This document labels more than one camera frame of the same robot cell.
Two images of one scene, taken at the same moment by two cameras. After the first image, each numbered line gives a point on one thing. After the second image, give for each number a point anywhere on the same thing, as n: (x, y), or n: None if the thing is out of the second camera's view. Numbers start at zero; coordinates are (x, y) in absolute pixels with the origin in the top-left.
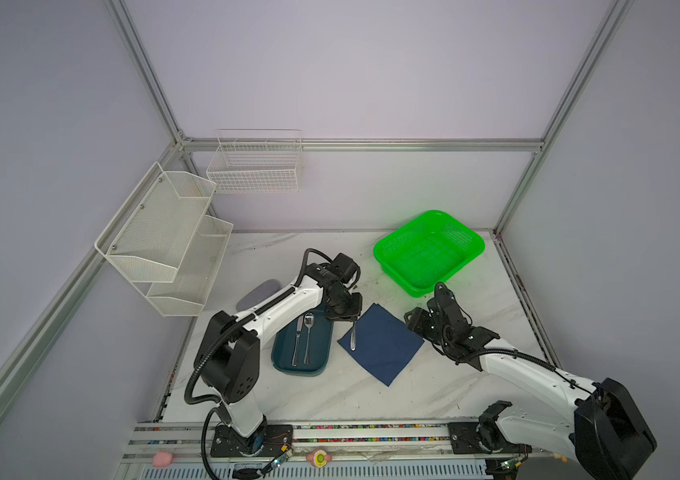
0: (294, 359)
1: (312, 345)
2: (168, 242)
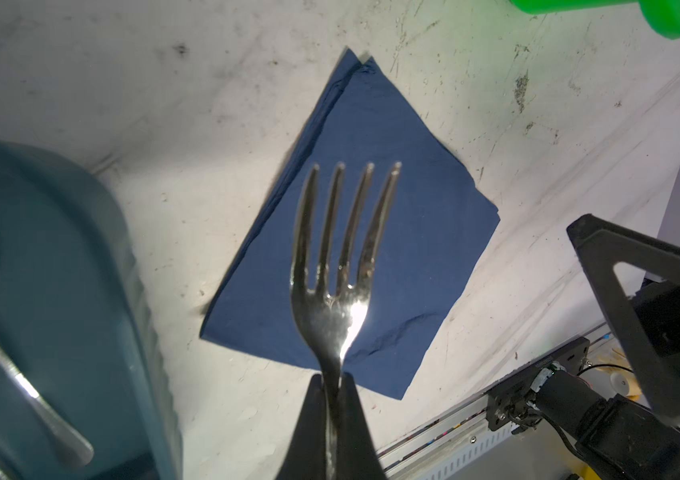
0: (66, 444)
1: (66, 298)
2: None
